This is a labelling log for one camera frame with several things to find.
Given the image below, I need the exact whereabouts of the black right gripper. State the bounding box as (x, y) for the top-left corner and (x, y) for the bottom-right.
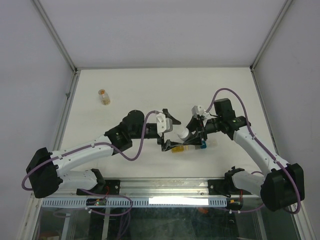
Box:
(180, 116), (223, 146)

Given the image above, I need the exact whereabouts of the weekly pill organizer strip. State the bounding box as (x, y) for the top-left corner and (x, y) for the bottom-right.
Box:
(170, 139), (218, 154)

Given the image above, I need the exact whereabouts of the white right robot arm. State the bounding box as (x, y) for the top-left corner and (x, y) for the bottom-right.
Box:
(182, 98), (305, 212)

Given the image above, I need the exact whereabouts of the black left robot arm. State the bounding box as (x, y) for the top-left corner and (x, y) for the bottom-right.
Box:
(21, 108), (204, 199)

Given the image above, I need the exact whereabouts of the clear glass bottle orange cap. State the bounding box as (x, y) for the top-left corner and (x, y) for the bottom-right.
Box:
(98, 89), (111, 105)

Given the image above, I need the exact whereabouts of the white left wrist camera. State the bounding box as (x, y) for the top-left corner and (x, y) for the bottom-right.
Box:
(156, 112), (173, 136)

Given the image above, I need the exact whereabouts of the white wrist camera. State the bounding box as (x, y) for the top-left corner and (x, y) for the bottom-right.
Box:
(191, 105), (210, 118)
(156, 112), (173, 136)

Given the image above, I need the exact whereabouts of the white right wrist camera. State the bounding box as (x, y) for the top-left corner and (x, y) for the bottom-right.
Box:
(191, 105), (210, 118)

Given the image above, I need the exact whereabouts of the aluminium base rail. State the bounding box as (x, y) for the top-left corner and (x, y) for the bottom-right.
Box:
(31, 176), (300, 198)

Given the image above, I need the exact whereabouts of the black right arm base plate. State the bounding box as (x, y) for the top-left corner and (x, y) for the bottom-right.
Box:
(207, 178), (252, 198)

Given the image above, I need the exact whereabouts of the white slotted cable duct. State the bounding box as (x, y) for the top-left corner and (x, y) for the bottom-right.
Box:
(42, 197), (227, 208)

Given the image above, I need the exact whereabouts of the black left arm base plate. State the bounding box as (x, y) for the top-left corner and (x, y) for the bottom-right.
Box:
(76, 179), (121, 196)

